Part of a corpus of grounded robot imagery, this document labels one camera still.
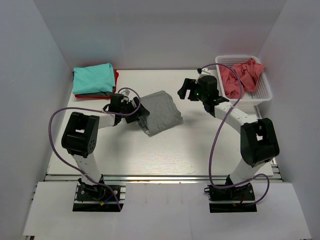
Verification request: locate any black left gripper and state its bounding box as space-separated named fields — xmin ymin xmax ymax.
xmin=119 ymin=97 xmax=150 ymax=124

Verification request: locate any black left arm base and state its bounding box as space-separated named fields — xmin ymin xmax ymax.
xmin=72 ymin=183 xmax=124 ymax=213

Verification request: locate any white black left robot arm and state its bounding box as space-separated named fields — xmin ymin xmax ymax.
xmin=61 ymin=93 xmax=150 ymax=200

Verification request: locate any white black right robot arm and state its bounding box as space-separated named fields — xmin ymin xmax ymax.
xmin=177 ymin=75 xmax=280 ymax=200

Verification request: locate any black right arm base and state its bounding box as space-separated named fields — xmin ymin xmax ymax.
xmin=203 ymin=183 xmax=257 ymax=214

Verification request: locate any folded dark grey t-shirt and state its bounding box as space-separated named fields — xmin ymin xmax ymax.
xmin=87 ymin=87 xmax=116 ymax=98

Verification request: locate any folded red t-shirt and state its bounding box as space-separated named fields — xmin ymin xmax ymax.
xmin=74 ymin=85 xmax=117 ymax=100

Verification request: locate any folded teal t-shirt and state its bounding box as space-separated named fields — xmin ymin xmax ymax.
xmin=72 ymin=62 xmax=116 ymax=95

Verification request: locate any crumpled pink t-shirt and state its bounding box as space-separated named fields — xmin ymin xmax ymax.
xmin=219 ymin=58 xmax=266 ymax=99

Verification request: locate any white plastic basket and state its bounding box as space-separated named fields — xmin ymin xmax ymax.
xmin=215 ymin=55 xmax=272 ymax=107

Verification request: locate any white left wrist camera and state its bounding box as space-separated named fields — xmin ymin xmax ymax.
xmin=119 ymin=88 xmax=131 ymax=99

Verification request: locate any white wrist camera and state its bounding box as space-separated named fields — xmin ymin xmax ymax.
xmin=197 ymin=67 xmax=211 ymax=79
xmin=119 ymin=88 xmax=131 ymax=99

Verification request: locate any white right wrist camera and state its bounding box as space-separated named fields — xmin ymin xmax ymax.
xmin=197 ymin=67 xmax=211 ymax=79

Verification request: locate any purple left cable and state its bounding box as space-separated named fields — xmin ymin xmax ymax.
xmin=48 ymin=87 xmax=142 ymax=212

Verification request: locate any purple cable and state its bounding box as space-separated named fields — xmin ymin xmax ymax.
xmin=48 ymin=87 xmax=142 ymax=212
xmin=197 ymin=62 xmax=271 ymax=207

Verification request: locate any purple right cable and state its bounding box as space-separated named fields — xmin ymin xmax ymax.
xmin=197 ymin=62 xmax=271 ymax=207

